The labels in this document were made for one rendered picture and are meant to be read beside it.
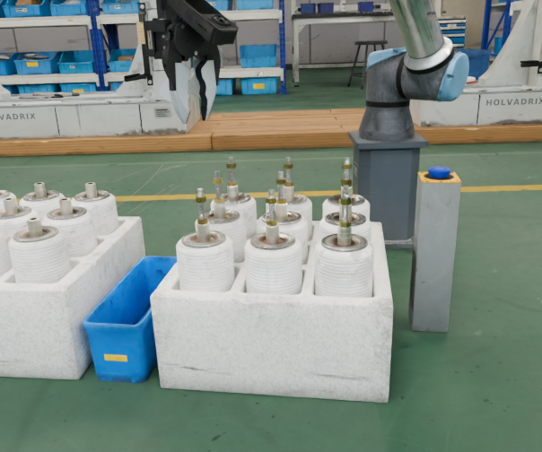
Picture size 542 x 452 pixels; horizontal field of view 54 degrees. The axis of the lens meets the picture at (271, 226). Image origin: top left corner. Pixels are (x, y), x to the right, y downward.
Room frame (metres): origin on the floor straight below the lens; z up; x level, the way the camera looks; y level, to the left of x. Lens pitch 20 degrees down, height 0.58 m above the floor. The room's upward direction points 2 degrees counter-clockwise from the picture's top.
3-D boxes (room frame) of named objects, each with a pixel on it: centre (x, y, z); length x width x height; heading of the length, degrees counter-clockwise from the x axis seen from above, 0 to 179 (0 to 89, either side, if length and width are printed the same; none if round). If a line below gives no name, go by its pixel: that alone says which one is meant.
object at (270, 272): (0.83, 0.00, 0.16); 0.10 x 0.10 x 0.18
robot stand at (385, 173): (1.48, -0.33, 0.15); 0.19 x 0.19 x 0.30; 89
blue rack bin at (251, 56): (5.79, 0.07, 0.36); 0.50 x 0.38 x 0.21; 179
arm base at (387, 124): (1.48, -0.33, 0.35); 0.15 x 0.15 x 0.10
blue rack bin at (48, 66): (5.83, 2.31, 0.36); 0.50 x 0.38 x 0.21; 0
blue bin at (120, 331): (0.95, 0.26, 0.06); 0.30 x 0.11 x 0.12; 171
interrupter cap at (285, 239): (0.83, 0.00, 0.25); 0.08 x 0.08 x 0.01
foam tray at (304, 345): (0.95, -0.02, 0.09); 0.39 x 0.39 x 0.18; 81
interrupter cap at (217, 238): (0.85, 0.11, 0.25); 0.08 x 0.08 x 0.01
